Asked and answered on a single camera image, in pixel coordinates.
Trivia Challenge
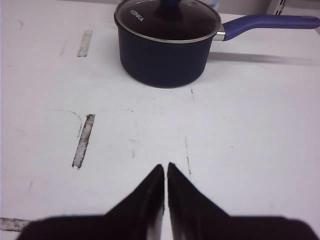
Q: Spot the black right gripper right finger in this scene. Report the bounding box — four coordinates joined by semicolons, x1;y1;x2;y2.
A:
167;162;229;240

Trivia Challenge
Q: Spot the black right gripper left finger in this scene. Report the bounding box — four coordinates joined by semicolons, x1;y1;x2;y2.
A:
105;164;165;240

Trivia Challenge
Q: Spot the dark blue saucepan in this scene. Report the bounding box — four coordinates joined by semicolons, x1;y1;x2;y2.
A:
118;15;320;88

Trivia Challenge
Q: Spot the glass pot lid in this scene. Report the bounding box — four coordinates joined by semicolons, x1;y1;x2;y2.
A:
114;0;222;44

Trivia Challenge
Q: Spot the metal shelf upright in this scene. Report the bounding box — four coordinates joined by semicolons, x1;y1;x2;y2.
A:
266;0;287;16

